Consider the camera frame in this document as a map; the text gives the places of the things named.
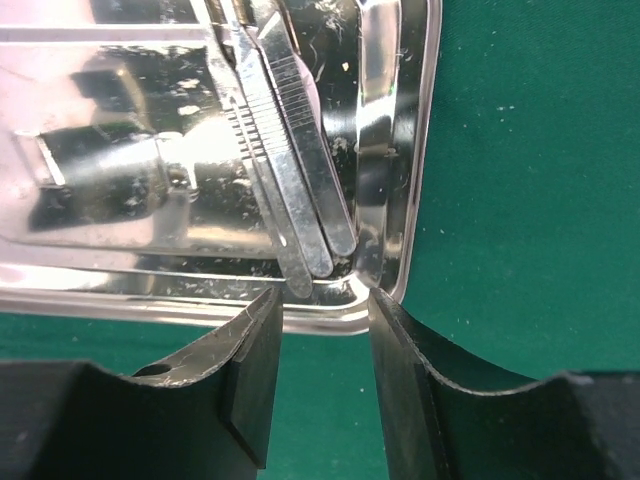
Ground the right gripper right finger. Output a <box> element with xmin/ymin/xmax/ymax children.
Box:
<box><xmin>368</xmin><ymin>289</ymin><xmax>639</xmax><ymax>479</ymax></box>

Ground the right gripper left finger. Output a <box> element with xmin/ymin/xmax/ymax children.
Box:
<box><xmin>1</xmin><ymin>288</ymin><xmax>283</xmax><ymax>479</ymax></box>

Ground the steel scalpel handle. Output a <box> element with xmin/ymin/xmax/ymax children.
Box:
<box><xmin>207</xmin><ymin>1</ymin><xmax>333</xmax><ymax>298</ymax></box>

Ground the stainless steel instrument tray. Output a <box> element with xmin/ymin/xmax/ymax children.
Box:
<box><xmin>1</xmin><ymin>1</ymin><xmax>442</xmax><ymax>334</ymax></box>

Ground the green surgical cloth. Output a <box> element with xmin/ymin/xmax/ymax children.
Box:
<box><xmin>1</xmin><ymin>1</ymin><xmax>639</xmax><ymax>479</ymax></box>

